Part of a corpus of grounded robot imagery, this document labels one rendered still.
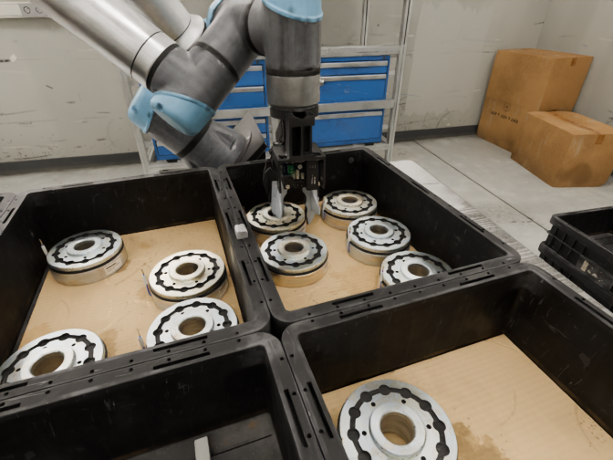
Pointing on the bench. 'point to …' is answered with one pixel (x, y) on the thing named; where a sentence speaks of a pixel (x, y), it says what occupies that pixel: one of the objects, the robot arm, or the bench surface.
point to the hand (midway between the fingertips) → (294, 216)
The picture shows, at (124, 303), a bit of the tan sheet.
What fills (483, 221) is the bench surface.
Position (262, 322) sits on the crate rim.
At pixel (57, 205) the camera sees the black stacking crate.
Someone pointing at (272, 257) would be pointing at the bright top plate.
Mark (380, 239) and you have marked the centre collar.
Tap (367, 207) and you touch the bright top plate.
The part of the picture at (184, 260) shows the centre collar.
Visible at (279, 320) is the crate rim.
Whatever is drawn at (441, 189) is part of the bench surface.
